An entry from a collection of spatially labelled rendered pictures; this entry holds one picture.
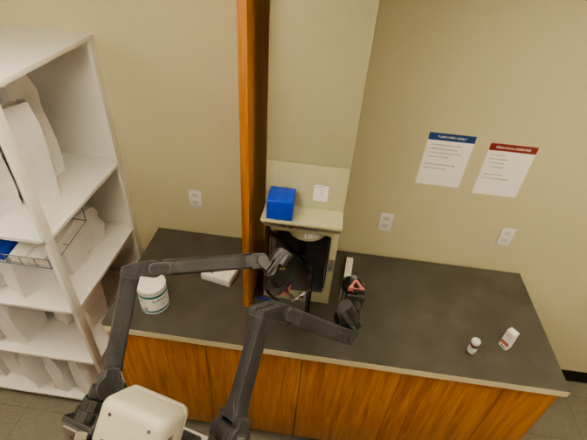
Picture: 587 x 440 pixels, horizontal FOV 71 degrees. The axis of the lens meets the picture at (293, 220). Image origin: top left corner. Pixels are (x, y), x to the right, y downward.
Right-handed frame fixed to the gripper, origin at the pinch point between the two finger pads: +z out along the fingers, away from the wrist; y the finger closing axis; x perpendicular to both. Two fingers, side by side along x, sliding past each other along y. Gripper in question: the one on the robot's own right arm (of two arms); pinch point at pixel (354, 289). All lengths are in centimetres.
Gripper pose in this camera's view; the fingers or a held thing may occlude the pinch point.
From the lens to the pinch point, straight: 180.1
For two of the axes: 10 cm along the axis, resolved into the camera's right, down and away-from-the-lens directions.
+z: 1.3, -5.9, 7.9
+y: 0.7, -7.9, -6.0
